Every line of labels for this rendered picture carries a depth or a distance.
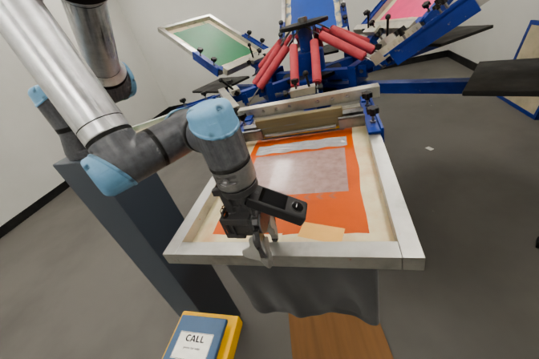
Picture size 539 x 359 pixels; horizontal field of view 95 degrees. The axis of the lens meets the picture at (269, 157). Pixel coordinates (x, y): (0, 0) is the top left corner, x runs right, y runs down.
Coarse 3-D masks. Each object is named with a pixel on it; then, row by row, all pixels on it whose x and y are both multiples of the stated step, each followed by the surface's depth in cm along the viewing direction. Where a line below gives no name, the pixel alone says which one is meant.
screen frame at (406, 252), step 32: (384, 160) 71; (384, 192) 61; (192, 224) 69; (192, 256) 60; (224, 256) 57; (288, 256) 52; (320, 256) 50; (352, 256) 48; (384, 256) 47; (416, 256) 45
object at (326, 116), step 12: (324, 108) 97; (336, 108) 94; (264, 120) 103; (276, 120) 102; (288, 120) 101; (300, 120) 100; (312, 120) 99; (324, 120) 98; (336, 120) 97; (264, 132) 106; (276, 132) 105
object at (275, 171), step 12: (264, 144) 107; (252, 156) 101; (264, 156) 98; (276, 156) 96; (288, 156) 93; (264, 168) 91; (276, 168) 89; (288, 168) 87; (264, 180) 84; (276, 180) 82; (288, 180) 81; (288, 192) 75; (216, 228) 70
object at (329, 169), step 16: (352, 144) 89; (304, 160) 88; (320, 160) 86; (336, 160) 83; (352, 160) 81; (304, 176) 80; (320, 176) 78; (336, 176) 76; (352, 176) 74; (304, 192) 74; (320, 192) 72; (352, 192) 68; (320, 208) 66; (336, 208) 65; (352, 208) 64; (288, 224) 64; (336, 224) 60; (352, 224) 59
